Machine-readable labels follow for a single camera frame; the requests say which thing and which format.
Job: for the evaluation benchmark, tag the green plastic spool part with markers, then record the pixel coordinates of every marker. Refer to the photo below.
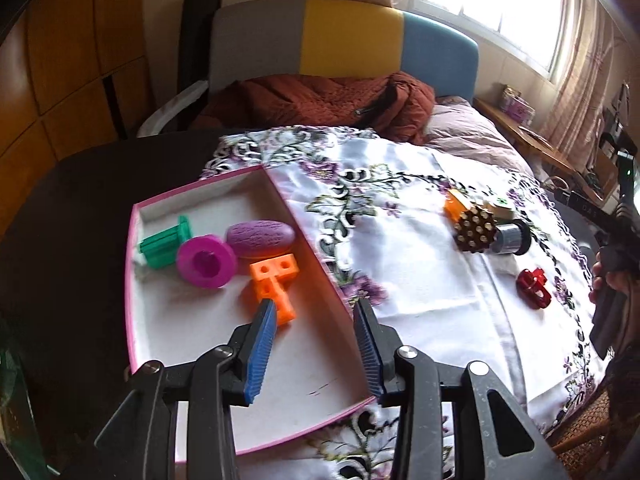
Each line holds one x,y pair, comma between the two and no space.
160,250

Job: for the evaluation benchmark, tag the orange plastic block part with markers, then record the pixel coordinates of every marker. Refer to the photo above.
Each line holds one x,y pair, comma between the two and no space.
270,278

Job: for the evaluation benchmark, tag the white floral embroidered tablecloth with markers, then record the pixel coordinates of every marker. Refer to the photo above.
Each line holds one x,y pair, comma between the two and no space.
373,210

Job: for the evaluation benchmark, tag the rust brown quilted jacket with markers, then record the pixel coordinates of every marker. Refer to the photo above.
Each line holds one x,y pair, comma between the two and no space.
397,106

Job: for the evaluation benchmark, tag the red plastic part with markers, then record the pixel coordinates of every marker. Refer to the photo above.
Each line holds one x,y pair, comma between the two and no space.
531,286

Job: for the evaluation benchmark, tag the brown studded round part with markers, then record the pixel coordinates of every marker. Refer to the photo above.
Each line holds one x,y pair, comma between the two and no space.
475,230

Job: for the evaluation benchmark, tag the beige pink duvet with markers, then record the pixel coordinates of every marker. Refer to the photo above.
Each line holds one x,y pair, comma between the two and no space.
457,128

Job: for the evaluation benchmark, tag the purple textured oval part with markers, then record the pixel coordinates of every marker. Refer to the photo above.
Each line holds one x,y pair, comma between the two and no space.
260,239

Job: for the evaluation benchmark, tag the white green square device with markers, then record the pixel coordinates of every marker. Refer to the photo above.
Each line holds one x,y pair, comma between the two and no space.
500,208

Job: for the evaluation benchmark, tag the person right hand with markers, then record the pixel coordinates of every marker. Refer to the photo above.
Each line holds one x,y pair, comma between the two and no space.
622,281

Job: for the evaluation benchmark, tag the beige curtain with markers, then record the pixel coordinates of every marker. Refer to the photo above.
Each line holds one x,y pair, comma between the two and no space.
588,41

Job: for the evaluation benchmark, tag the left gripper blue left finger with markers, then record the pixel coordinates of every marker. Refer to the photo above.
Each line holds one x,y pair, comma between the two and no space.
257,348

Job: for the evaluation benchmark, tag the pink white tray box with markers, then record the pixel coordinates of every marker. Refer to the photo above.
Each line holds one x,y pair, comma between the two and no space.
314,375

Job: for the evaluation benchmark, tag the grey yellow blue headboard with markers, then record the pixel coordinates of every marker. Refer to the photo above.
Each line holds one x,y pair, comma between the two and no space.
338,39

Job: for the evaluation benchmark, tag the wooden side shelf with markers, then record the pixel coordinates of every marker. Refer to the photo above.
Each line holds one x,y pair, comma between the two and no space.
528,145

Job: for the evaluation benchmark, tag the orange plastic cube part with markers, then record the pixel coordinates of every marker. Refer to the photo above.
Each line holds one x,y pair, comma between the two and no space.
456,204

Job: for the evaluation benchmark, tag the magenta plastic cone part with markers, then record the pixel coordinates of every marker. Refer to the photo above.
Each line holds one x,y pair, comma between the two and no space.
206,262

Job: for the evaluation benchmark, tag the grey black cylinder part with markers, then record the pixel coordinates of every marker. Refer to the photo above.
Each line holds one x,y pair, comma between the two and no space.
512,238

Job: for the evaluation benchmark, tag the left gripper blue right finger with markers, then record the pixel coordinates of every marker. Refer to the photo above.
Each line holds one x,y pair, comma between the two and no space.
370,340

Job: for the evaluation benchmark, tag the purple box on shelf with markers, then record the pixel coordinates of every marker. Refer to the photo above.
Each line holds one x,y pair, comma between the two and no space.
513,105

